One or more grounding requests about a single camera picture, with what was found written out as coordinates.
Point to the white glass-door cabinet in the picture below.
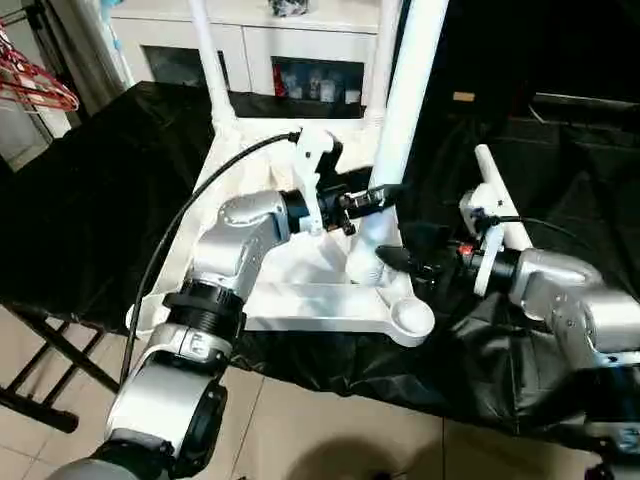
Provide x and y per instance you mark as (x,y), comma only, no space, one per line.
(250,40)

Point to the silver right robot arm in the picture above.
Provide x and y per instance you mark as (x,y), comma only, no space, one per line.
(570,290)

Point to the small grey cabinet ornament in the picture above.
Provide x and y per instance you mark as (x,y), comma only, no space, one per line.
(290,6)

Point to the grey curtain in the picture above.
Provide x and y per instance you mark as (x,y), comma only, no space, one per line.
(85,45)

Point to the black plastic mat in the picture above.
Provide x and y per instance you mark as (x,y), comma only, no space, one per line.
(80,200)

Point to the small tan box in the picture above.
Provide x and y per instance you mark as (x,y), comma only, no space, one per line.
(463,97)

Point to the black folding table frame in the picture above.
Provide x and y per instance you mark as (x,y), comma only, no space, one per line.
(50,350)

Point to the white plastic table top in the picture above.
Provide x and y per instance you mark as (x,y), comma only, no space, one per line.
(300,300)

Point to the black flat screen television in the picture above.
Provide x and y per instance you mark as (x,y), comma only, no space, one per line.
(560,50)

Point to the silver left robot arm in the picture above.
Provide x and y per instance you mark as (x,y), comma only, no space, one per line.
(230,250)

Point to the white plastic table leg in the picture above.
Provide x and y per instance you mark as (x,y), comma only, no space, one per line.
(210,60)
(380,50)
(410,100)
(500,190)

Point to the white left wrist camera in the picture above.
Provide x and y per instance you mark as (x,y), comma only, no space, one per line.
(315,170)

